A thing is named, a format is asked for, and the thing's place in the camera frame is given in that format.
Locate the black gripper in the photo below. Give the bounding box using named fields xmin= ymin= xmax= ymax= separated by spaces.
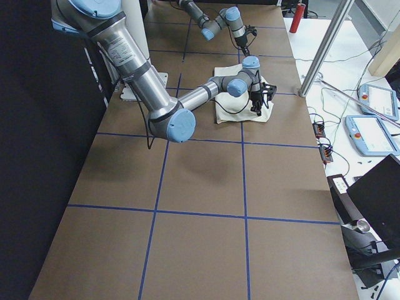
xmin=249 ymin=89 xmax=263 ymax=116
xmin=234 ymin=35 xmax=249 ymax=55

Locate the cream white long-sleeve shirt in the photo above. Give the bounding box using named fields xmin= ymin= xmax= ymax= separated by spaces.
xmin=214 ymin=64 xmax=274 ymax=124

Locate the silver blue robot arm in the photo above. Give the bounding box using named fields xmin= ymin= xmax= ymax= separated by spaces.
xmin=176 ymin=1 xmax=257 ymax=57
xmin=51 ymin=1 xmax=265 ymax=143

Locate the black orange connector box far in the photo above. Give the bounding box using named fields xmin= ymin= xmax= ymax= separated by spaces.
xmin=312 ymin=122 xmax=326 ymax=139

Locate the black orange connector box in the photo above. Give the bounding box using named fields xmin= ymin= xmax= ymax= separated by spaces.
xmin=319 ymin=144 xmax=333 ymax=165
xmin=312 ymin=122 xmax=326 ymax=139

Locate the red cylindrical bottle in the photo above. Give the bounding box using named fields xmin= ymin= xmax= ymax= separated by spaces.
xmin=289 ymin=2 xmax=306 ymax=33

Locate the long metal grabber stick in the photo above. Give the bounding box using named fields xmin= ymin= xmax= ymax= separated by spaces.
xmin=314 ymin=73 xmax=400 ymax=128

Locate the black orange connector box near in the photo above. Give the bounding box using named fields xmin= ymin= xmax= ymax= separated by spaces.
xmin=319 ymin=144 xmax=333 ymax=165

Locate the near blue teach pendant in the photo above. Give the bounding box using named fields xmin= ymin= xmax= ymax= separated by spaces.
xmin=344 ymin=115 xmax=399 ymax=156

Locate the blue teach pendant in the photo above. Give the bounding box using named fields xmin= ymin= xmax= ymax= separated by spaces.
xmin=344 ymin=115 xmax=399 ymax=156
xmin=358 ymin=84 xmax=399 ymax=121

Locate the far blue teach pendant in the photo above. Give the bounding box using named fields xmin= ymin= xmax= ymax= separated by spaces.
xmin=358 ymin=84 xmax=399 ymax=121

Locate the black monitor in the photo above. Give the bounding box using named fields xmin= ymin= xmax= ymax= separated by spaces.
xmin=347 ymin=154 xmax=399 ymax=249

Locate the black computer tower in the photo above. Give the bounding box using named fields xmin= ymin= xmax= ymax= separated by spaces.
xmin=327 ymin=174 xmax=397 ymax=288

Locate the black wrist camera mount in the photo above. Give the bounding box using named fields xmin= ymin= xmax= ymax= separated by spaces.
xmin=261 ymin=82 xmax=277 ymax=103
xmin=245 ymin=25 xmax=258 ymax=38

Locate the aluminium frame post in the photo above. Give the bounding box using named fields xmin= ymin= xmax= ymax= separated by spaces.
xmin=299 ymin=0 xmax=355 ymax=98

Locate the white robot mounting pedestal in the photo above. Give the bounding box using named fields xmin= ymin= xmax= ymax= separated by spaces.
xmin=121 ymin=1 xmax=169 ymax=109

